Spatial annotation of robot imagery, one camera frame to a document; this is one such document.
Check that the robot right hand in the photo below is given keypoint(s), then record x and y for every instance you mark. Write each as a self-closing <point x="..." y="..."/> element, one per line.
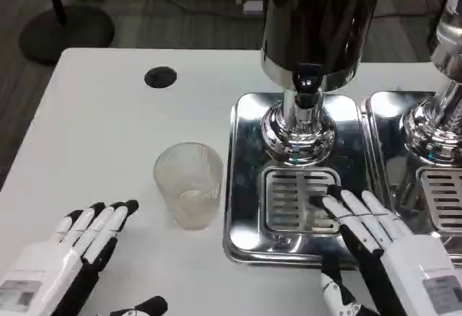
<point x="408" y="265"/>

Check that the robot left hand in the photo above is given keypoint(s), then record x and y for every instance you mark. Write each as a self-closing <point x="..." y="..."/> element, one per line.
<point x="39" y="265"/>

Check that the slotted steel drip grid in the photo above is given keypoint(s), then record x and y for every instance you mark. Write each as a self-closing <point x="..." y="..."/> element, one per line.
<point x="285" y="200"/>
<point x="442" y="200"/>

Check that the steel drip tray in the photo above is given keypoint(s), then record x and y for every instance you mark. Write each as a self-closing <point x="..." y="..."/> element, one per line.
<point x="245" y="171"/>
<point x="388" y="150"/>

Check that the clear tank drink dispenser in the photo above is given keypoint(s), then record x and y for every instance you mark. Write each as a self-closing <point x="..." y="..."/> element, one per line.
<point x="445" y="121"/>

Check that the clear ribbed glass cup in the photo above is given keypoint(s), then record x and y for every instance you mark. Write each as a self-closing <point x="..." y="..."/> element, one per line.
<point x="187" y="186"/>

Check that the black dispenser tap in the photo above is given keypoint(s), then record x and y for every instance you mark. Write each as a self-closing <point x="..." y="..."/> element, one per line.
<point x="307" y="81"/>

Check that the black round-base floor stand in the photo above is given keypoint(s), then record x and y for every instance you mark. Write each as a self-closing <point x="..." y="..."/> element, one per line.
<point x="65" y="34"/>

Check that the dark tank drink dispenser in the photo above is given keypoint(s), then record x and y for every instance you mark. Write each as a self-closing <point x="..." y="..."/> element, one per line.
<point x="317" y="16"/>

